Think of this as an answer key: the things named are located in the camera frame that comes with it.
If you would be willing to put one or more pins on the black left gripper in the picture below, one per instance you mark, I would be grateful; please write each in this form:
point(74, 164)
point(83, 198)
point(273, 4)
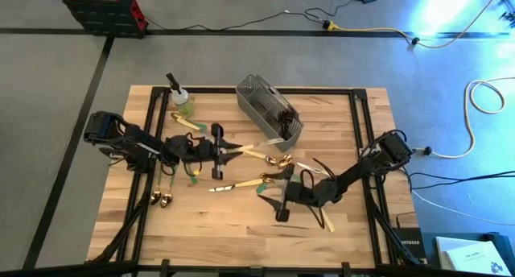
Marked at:
point(197, 149)

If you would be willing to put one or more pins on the green spray bottle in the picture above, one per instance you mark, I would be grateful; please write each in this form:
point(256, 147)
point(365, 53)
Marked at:
point(183, 102)

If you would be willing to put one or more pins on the dark plastic case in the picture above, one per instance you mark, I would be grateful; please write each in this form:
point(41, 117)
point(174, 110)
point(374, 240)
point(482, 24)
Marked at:
point(505, 245)

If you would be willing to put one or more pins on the black Netgear network switch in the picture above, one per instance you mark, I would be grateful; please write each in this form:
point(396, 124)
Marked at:
point(408, 245)

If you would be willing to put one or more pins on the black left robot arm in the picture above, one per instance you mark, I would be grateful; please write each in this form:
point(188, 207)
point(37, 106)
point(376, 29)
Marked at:
point(137, 142)

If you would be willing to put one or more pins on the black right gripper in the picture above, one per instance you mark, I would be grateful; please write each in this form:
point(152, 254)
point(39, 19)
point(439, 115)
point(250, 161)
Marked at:
point(314, 192)

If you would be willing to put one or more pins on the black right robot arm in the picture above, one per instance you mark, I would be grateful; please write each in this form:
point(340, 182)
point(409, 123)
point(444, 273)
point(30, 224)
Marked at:
point(362, 168)

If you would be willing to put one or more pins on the black and red toolbox stack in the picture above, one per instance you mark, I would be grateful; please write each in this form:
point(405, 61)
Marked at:
point(104, 15)

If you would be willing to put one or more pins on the grey mesh cutlery basket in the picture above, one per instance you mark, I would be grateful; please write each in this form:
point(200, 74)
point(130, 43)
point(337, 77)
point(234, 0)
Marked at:
point(257, 100)

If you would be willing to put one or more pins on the white paper booklet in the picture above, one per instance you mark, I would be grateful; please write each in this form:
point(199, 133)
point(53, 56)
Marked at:
point(470, 257)

